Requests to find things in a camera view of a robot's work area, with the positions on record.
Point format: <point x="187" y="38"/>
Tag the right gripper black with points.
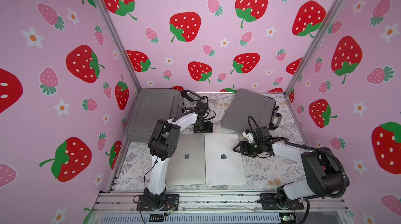
<point x="242" y="148"/>

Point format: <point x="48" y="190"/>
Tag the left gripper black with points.
<point x="209" y="128"/>

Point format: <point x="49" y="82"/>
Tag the grey laptop sleeve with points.
<point x="247" y="103"/>

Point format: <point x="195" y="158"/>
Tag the silver apple laptop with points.
<point x="223" y="165"/>
<point x="187" y="165"/>

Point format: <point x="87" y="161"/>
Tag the large grey backpack bag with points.
<point x="152" y="105"/>

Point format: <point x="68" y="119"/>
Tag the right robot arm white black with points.
<point x="325" y="176"/>

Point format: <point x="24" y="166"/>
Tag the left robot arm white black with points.
<point x="164" y="141"/>

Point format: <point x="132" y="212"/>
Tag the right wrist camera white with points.
<point x="248" y="134"/>

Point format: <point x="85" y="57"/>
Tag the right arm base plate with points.
<point x="274" y="201"/>

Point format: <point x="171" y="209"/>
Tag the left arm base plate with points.
<point x="165" y="203"/>

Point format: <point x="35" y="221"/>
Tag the aluminium front rail frame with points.
<point x="218" y="207"/>

